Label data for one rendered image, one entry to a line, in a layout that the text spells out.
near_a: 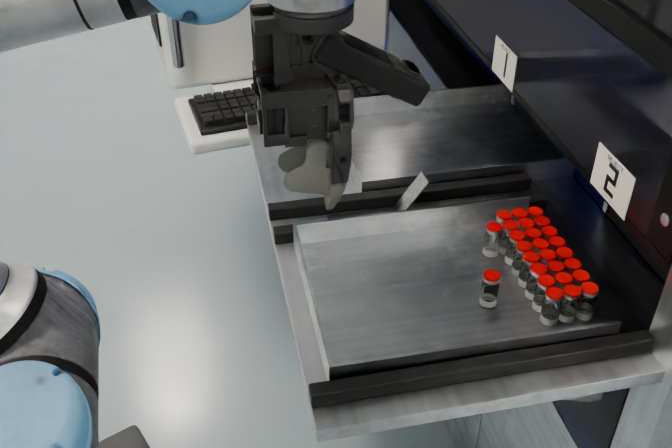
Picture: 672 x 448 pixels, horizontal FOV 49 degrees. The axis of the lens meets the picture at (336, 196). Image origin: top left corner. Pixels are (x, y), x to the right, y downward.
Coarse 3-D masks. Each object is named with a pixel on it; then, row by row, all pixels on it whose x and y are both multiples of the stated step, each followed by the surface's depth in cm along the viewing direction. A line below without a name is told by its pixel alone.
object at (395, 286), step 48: (336, 240) 103; (384, 240) 103; (432, 240) 103; (480, 240) 103; (336, 288) 95; (384, 288) 95; (432, 288) 95; (480, 288) 95; (336, 336) 88; (384, 336) 88; (432, 336) 88; (480, 336) 88; (528, 336) 84; (576, 336) 85
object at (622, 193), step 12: (600, 144) 92; (600, 156) 92; (612, 156) 90; (600, 168) 93; (624, 168) 87; (600, 180) 93; (624, 180) 88; (600, 192) 93; (612, 192) 90; (624, 192) 88; (612, 204) 91; (624, 204) 88; (624, 216) 88
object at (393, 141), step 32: (384, 96) 131; (448, 96) 134; (480, 96) 135; (384, 128) 129; (416, 128) 129; (448, 128) 129; (480, 128) 129; (512, 128) 129; (352, 160) 114; (384, 160) 120; (416, 160) 120; (448, 160) 120; (480, 160) 120; (512, 160) 120; (544, 160) 114
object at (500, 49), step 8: (496, 40) 119; (496, 48) 120; (504, 48) 117; (496, 56) 120; (504, 56) 117; (512, 56) 114; (496, 64) 121; (504, 64) 117; (512, 64) 114; (496, 72) 121; (512, 72) 115; (504, 80) 118; (512, 80) 115; (512, 88) 116
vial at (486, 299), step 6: (486, 282) 90; (492, 282) 90; (498, 282) 90; (486, 288) 90; (492, 288) 90; (498, 288) 91; (480, 294) 92; (486, 294) 91; (492, 294) 91; (480, 300) 92; (486, 300) 91; (492, 300) 91; (486, 306) 92; (492, 306) 92
